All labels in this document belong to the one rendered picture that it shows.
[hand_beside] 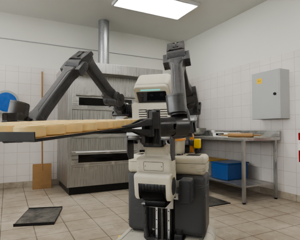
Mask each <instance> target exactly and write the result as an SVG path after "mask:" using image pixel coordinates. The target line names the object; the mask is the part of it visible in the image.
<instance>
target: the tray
mask: <svg viewBox="0 0 300 240"><path fill-rule="evenodd" d="M140 127H142V126H140ZM132 128H139V127H125V128H117V129H110V130H99V131H91V132H84V133H76V134H68V135H60V136H53V137H45V138H37V139H36V138H35V132H0V142H39V141H46V140H55V139H62V138H68V137H75V136H82V135H89V134H96V133H103V132H109V131H116V130H125V129H132Z"/></svg>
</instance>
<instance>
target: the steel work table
mask: <svg viewBox="0 0 300 240"><path fill-rule="evenodd" d="M223 132H240V133H253V134H254V135H261V136H263V137H265V138H236V137H213V136H211V135H210V134H209V133H208V131H207V130H206V131H205V133H204V134H202V135H200V136H194V139H203V140H233V141H241V175H242V179H240V180H221V179H217V178H213V177H212V176H209V179H210V180H214V181H218V182H222V183H226V184H230V185H234V186H238V187H242V204H244V205H245V204H246V188H248V187H256V186H263V185H271V184H274V199H278V167H277V141H278V140H280V130H223ZM263 140H272V141H273V182H269V181H264V180H258V179H253V178H246V141H263Z"/></svg>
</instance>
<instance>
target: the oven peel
mask: <svg viewBox="0 0 300 240"><path fill-rule="evenodd" d="M42 97H43V72H41V98H42ZM48 188H51V163H43V141H42V142H41V164H33V166H32V189H33V190H38V189H48Z"/></svg>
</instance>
